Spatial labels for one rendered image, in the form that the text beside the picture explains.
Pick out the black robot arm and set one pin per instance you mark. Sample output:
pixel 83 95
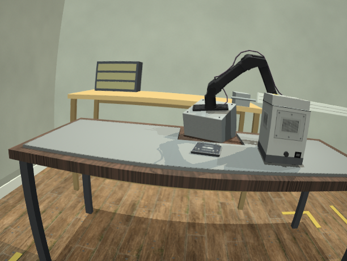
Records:
pixel 216 85

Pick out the grey heat sealer housing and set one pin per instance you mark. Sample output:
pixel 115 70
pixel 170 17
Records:
pixel 283 129

